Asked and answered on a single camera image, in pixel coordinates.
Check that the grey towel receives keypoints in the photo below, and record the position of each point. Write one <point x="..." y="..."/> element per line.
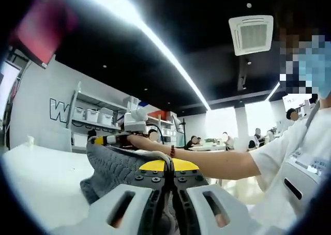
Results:
<point x="113" y="165"/>

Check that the person's right hand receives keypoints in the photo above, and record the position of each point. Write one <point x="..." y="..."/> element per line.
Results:
<point x="141" y="142"/>

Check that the black tripod stand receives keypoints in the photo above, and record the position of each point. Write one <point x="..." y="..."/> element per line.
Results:
<point x="182" y="134"/>

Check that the grey metal storage shelf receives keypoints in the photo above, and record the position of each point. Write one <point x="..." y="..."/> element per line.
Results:
<point x="77" y="100"/>

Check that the small white cup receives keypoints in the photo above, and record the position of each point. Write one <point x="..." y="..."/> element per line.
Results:
<point x="30" y="142"/>

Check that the long ceiling light strip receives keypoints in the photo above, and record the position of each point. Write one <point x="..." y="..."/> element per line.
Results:
<point x="165" y="46"/>

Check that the operator in white shirt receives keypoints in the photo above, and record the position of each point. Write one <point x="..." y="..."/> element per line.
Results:
<point x="274" y="154"/>

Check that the white chest device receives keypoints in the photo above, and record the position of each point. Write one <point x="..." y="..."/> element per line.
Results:
<point x="310" y="180"/>

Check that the short ceiling light strip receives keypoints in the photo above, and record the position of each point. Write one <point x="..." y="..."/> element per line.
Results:
<point x="273" y="91"/>

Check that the white display screen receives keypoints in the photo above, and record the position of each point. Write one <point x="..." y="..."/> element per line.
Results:
<point x="305" y="103"/>

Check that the white ceiling air vent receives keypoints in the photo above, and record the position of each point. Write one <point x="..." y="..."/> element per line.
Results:
<point x="252" y="35"/>

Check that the person's head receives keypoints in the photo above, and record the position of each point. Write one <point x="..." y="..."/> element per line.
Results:
<point x="300" y="20"/>

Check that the large red wall screen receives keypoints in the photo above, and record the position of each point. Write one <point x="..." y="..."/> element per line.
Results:
<point x="44" y="35"/>

